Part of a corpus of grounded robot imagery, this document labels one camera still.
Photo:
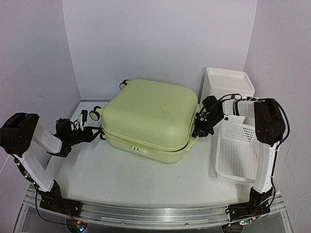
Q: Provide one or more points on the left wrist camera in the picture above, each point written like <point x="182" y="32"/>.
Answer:
<point x="82" y="117"/>

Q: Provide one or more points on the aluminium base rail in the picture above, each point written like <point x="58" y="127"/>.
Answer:
<point x="34" y="217"/>

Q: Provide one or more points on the white three-drawer storage cabinet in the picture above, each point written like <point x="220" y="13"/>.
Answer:
<point x="219" y="82"/>

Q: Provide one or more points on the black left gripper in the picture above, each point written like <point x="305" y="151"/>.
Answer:
<point x="88" y="136"/>

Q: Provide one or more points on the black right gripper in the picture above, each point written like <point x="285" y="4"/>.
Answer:
<point x="200" y="130"/>

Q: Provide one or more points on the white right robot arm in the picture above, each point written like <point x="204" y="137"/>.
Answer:
<point x="272" y="128"/>

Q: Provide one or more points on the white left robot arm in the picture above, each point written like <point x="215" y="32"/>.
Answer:
<point x="22" y="129"/>

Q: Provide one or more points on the pale green hard-shell suitcase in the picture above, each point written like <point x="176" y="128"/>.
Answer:
<point x="151" y="119"/>

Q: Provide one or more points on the white plastic mesh basket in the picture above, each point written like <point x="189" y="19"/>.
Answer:
<point x="237" y="153"/>

